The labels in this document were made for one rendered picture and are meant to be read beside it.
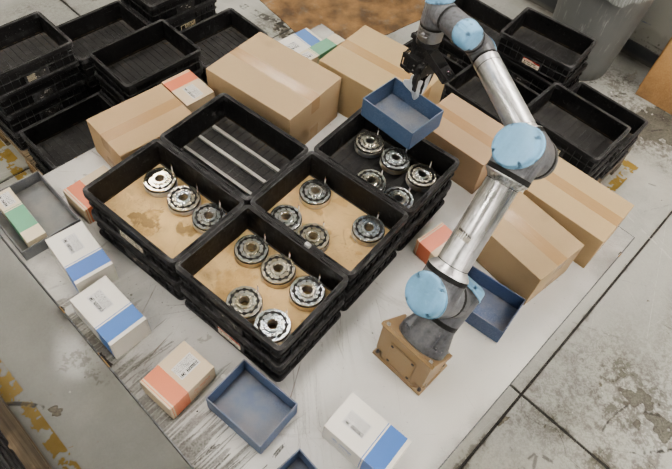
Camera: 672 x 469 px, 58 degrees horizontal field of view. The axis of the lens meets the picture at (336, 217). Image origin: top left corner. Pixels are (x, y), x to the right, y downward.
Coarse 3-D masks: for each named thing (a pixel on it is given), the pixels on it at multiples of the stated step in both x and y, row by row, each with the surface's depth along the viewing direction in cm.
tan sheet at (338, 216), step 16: (272, 208) 196; (304, 208) 198; (336, 208) 199; (352, 208) 199; (304, 224) 194; (320, 224) 194; (336, 224) 195; (352, 224) 195; (336, 240) 191; (352, 240) 192; (336, 256) 187; (352, 256) 188
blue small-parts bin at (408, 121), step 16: (400, 80) 191; (368, 96) 187; (384, 96) 195; (400, 96) 195; (368, 112) 188; (384, 112) 192; (400, 112) 192; (416, 112) 193; (432, 112) 189; (384, 128) 186; (400, 128) 181; (416, 128) 189; (432, 128) 187
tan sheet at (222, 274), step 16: (224, 256) 184; (208, 272) 180; (224, 272) 181; (240, 272) 181; (256, 272) 182; (304, 272) 183; (224, 288) 178; (256, 288) 179; (272, 288) 179; (288, 288) 179; (272, 304) 176; (288, 304) 176
